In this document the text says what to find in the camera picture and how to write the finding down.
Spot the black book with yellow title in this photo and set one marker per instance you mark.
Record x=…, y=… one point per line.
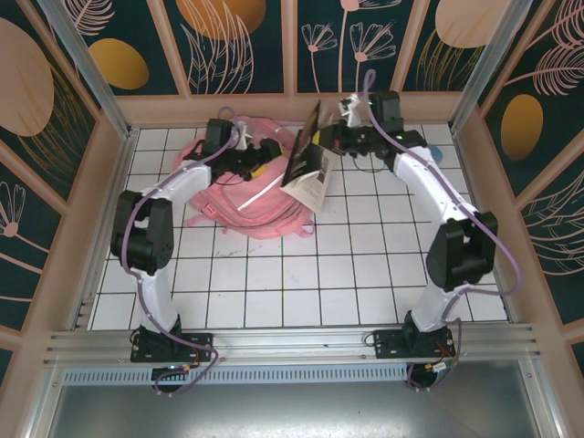
x=303, y=155

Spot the pink backpack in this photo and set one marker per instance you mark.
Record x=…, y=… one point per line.
x=255, y=214

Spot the light blue pencil case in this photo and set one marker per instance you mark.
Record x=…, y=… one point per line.
x=436, y=154

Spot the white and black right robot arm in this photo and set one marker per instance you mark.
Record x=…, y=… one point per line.
x=420, y=178

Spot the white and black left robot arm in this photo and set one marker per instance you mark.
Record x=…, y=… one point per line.
x=155, y=296

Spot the yellow power connector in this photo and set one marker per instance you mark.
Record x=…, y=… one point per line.
x=430, y=366
x=188, y=366

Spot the grey metal sheet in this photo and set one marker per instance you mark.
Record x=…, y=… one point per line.
x=292, y=410

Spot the aluminium side rail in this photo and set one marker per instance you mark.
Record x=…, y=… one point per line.
x=119, y=173
x=474, y=182

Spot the aluminium frame post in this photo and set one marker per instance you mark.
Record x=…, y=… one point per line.
x=91, y=68
x=490, y=68

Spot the aluminium mounting rail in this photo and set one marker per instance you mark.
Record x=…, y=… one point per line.
x=292, y=342

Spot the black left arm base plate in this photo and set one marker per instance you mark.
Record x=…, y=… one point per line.
x=201, y=344

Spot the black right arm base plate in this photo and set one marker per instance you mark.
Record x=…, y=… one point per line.
x=388, y=344

